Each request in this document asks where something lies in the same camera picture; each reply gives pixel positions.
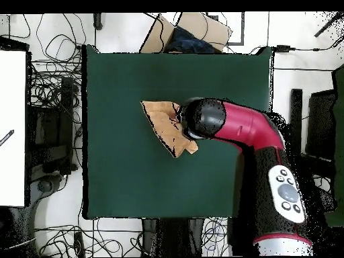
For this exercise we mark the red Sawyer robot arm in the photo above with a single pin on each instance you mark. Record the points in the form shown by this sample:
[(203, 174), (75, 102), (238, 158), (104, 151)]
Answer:
[(242, 123)]

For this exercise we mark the black square frame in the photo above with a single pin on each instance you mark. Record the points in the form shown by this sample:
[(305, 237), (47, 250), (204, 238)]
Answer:
[(242, 29)]

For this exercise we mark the tan terry towel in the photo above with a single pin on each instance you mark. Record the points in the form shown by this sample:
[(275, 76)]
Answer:
[(164, 123)]

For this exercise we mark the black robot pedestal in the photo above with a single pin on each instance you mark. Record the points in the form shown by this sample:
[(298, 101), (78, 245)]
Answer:
[(172, 236)]

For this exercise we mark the black power strip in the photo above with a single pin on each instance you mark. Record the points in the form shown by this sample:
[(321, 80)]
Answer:
[(78, 244)]

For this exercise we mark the dark green table cloth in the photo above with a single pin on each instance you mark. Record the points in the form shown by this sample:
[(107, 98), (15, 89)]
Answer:
[(174, 80)]

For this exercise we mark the brown cardboard box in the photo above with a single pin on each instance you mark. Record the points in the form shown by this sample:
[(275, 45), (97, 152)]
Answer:
[(199, 24)]

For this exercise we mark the black power adapter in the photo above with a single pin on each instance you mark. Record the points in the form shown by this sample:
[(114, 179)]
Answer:
[(282, 48)]

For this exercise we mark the dark blue cloth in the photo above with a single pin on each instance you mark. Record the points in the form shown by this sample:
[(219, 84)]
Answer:
[(188, 40)]

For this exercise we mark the black chair base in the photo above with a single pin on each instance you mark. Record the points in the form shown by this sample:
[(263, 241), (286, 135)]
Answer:
[(326, 200)]

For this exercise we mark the white board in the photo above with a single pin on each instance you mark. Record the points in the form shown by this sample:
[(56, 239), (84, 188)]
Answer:
[(12, 121)]

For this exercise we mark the black tripod leg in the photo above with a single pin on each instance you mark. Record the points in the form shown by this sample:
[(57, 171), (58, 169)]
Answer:
[(329, 24)]

